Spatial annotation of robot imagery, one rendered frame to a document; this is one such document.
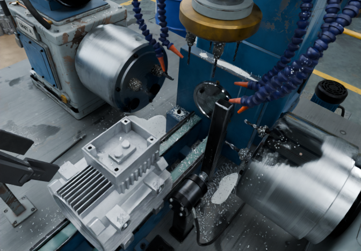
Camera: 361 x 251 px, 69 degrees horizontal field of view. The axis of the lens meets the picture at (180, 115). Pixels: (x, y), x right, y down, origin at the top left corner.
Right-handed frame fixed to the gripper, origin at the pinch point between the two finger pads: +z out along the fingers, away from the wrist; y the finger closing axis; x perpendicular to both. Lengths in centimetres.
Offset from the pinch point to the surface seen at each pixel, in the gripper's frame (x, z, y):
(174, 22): -118, 164, 120
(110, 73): -22.2, 22.8, 17.6
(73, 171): 0.8, 13.4, 0.6
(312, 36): -58, 26, -23
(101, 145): -7.0, 13.1, -1.2
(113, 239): 5.5, 15.4, -15.1
